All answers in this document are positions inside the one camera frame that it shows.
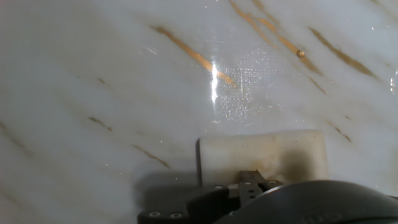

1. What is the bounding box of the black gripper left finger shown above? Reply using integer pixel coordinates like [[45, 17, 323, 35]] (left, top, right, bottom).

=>
[[137, 170, 268, 224]]

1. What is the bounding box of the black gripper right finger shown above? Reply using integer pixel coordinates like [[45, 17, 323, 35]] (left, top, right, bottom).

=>
[[264, 180, 284, 191]]

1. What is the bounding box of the white rectangular sponge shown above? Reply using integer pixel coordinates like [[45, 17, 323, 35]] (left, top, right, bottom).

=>
[[196, 129, 330, 187]]

